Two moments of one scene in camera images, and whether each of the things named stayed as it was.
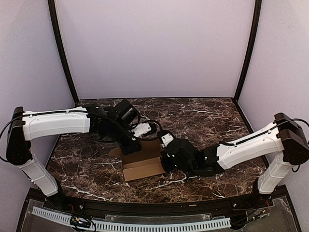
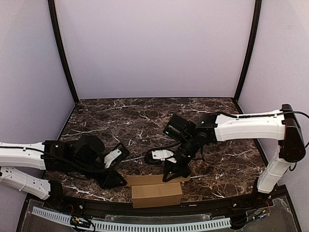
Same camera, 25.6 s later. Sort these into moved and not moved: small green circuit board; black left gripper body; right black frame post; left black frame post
Moved: black left gripper body
Not moved: small green circuit board; right black frame post; left black frame post
